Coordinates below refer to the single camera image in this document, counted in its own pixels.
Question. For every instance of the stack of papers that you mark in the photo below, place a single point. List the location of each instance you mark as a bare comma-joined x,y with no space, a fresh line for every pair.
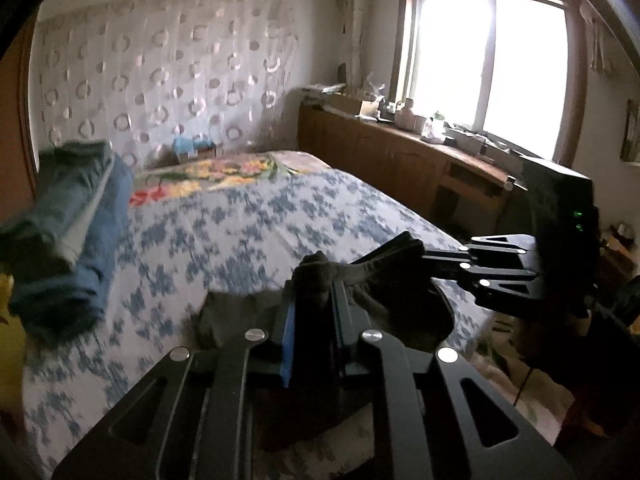
322,89

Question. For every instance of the framed wall picture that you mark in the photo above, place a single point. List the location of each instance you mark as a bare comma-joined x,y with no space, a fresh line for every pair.
631,130

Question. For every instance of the folded dark blue jeans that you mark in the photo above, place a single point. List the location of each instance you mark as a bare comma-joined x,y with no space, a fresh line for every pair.
95,270

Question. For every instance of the small light blue bundle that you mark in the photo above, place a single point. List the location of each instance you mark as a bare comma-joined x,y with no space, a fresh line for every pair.
192,146

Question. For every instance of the bed with floral sheet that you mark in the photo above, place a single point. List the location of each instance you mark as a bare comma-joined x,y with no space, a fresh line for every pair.
225,220

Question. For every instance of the colourful flowered bedsheet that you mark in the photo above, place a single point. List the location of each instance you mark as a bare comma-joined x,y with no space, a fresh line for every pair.
210,175

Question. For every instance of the wooden wardrobe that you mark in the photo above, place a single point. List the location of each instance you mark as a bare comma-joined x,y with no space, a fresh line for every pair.
17,160

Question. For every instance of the clear bottle green cap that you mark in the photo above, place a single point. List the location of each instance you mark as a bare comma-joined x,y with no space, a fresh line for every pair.
435,127

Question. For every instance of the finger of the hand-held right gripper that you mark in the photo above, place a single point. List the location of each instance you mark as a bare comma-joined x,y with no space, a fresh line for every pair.
500,246
500,280

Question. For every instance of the window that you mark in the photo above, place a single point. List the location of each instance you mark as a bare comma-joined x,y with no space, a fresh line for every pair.
490,50

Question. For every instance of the long wooden cabinet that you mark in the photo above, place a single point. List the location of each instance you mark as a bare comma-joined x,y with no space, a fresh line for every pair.
390,165

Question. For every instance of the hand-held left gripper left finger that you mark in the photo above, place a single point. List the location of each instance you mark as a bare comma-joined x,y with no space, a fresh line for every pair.
286,350

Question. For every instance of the black pants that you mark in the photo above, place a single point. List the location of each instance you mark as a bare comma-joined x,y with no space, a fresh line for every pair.
400,310

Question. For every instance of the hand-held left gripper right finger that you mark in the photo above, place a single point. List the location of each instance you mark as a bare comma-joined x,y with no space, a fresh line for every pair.
345,340

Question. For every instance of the white curtain with circles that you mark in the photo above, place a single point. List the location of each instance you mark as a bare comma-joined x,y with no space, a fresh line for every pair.
150,60

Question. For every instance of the folded light blue jeans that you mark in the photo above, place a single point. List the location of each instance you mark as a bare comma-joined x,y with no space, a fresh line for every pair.
65,185

